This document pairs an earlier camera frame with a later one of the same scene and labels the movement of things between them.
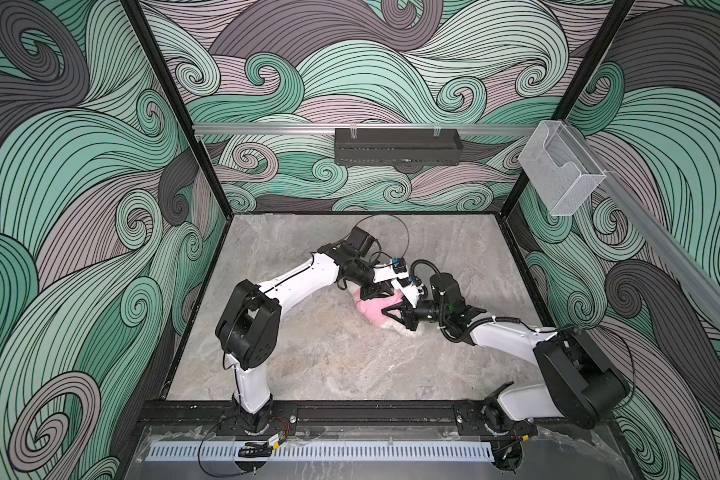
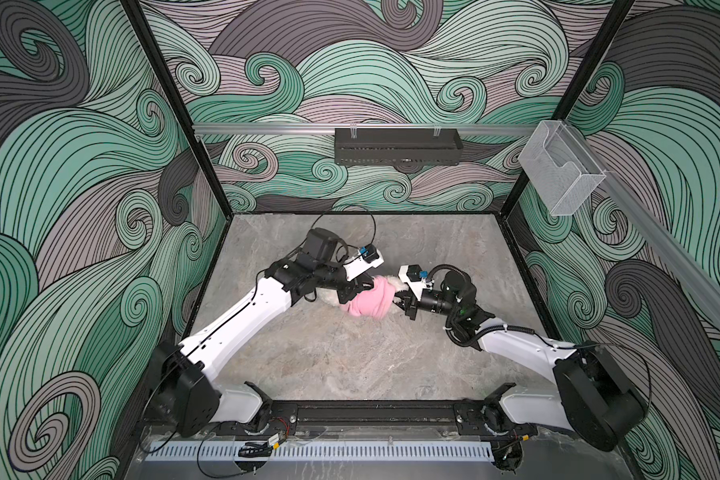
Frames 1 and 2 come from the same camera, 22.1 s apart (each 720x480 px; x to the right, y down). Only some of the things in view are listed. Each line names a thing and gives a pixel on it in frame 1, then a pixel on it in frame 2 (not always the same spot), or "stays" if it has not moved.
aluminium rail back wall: [364, 127] stays
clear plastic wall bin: [562, 167] stays
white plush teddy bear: [395, 327] → [329, 297]
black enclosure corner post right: [580, 79] stays
